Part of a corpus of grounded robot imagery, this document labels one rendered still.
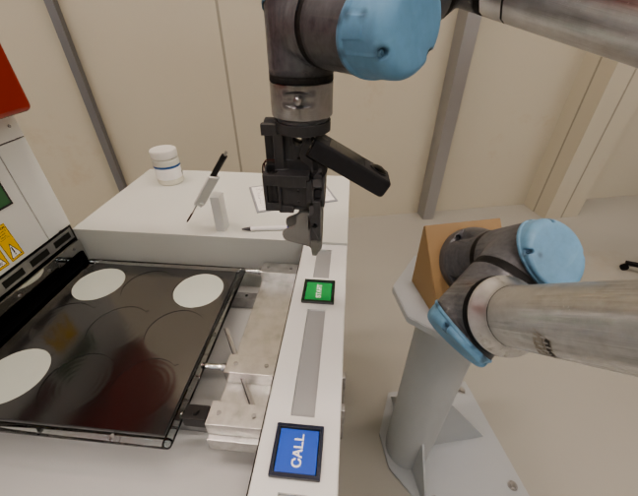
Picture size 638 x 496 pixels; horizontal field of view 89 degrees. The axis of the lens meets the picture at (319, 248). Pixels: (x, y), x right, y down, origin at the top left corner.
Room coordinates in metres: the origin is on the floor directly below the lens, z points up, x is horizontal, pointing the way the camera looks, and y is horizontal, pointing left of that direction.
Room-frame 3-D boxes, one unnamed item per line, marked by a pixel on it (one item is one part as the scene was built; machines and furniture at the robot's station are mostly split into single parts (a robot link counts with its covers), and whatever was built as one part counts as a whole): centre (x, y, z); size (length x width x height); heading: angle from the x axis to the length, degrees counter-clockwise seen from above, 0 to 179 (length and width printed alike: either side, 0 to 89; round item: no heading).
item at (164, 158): (0.88, 0.43, 1.01); 0.07 x 0.07 x 0.10
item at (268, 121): (0.43, 0.03, 1.20); 0.09 x 0.08 x 0.12; 86
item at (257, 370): (0.31, 0.11, 0.89); 0.08 x 0.03 x 0.03; 85
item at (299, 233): (0.41, 0.03, 1.09); 0.06 x 0.03 x 0.09; 86
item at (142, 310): (0.40, 0.37, 0.90); 0.34 x 0.34 x 0.01; 85
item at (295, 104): (0.42, 0.02, 1.28); 0.08 x 0.08 x 0.05
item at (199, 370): (0.38, 0.19, 0.90); 0.38 x 0.01 x 0.01; 175
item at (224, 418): (0.23, 0.12, 0.89); 0.08 x 0.03 x 0.03; 85
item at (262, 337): (0.39, 0.10, 0.87); 0.36 x 0.08 x 0.03; 175
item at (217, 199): (0.63, 0.24, 1.03); 0.06 x 0.04 x 0.13; 85
